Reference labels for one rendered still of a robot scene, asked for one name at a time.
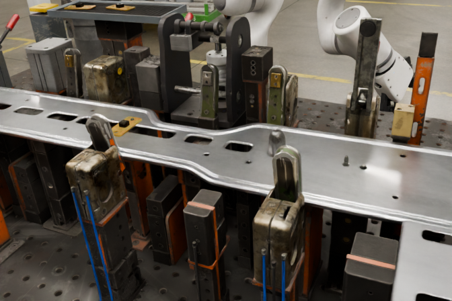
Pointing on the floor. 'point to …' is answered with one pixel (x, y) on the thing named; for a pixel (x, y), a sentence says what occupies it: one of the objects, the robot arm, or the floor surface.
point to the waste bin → (95, 50)
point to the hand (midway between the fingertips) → (406, 99)
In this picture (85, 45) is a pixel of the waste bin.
